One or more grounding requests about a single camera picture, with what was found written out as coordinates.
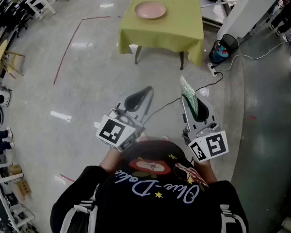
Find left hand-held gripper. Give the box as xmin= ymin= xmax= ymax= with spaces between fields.
xmin=96 ymin=85 xmax=154 ymax=153

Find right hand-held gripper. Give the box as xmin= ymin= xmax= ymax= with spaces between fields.
xmin=181 ymin=95 xmax=230 ymax=164

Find green scrubbing sponge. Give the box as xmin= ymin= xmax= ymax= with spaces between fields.
xmin=179 ymin=75 xmax=199 ymax=121

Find large pink plate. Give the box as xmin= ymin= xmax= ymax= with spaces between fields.
xmin=134 ymin=0 xmax=167 ymax=20

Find person's left forearm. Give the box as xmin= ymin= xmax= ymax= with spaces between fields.
xmin=98 ymin=146 xmax=123 ymax=177

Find person's right forearm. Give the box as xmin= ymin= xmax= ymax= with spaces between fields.
xmin=193 ymin=158 xmax=218 ymax=185

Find person's red checkered trousers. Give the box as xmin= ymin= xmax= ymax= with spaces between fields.
xmin=137 ymin=132 xmax=170 ymax=143

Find wooden table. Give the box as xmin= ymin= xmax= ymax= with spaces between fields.
xmin=134 ymin=45 xmax=185 ymax=70

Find white power strip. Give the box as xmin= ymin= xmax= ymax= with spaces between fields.
xmin=207 ymin=62 xmax=219 ymax=77

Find blue plastic trash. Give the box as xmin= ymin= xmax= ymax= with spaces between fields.
xmin=214 ymin=44 xmax=230 ymax=58

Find green tablecloth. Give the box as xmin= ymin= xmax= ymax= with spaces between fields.
xmin=118 ymin=0 xmax=204 ymax=67

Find black mesh waste bin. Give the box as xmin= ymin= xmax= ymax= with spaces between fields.
xmin=208 ymin=33 xmax=240 ymax=65

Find red floor tape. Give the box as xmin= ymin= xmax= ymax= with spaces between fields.
xmin=53 ymin=16 xmax=112 ymax=86

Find person's black printed shirt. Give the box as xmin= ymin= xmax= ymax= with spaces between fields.
xmin=50 ymin=139 xmax=249 ymax=233

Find white metal shelf rack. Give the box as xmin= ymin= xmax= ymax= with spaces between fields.
xmin=189 ymin=0 xmax=238 ymax=29

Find white round appliance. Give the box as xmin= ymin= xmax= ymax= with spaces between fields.
xmin=0 ymin=86 xmax=12 ymax=108

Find cardboard box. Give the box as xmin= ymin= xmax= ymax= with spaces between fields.
xmin=8 ymin=164 xmax=22 ymax=176
xmin=14 ymin=180 xmax=31 ymax=201

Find black office chair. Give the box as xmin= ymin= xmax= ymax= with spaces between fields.
xmin=0 ymin=1 xmax=30 ymax=38

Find white storage shelf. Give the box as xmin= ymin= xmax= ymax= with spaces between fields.
xmin=0 ymin=163 xmax=36 ymax=233

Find black cable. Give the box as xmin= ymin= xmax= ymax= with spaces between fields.
xmin=143 ymin=71 xmax=224 ymax=125

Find white cable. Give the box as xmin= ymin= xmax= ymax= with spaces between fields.
xmin=215 ymin=39 xmax=289 ymax=72

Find grey striped shoulder strap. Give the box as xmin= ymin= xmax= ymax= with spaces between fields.
xmin=59 ymin=198 xmax=99 ymax=233
xmin=219 ymin=204 xmax=247 ymax=233

